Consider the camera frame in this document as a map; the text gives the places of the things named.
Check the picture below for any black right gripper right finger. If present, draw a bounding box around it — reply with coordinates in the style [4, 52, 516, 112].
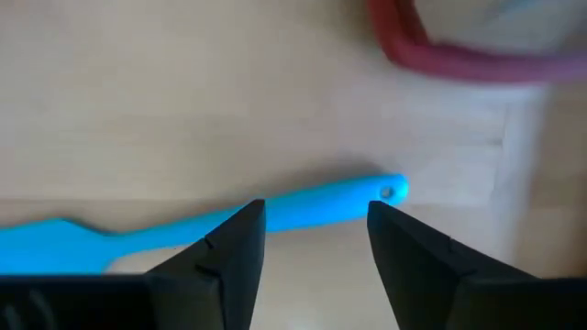
[366, 200, 587, 330]

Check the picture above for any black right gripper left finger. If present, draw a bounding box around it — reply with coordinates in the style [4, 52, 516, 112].
[0, 198, 267, 330]

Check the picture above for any long teal spatula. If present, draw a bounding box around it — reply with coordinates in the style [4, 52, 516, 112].
[0, 172, 410, 276]

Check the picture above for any steel box grater red trim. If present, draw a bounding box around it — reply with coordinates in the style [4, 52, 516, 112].
[366, 0, 587, 84]

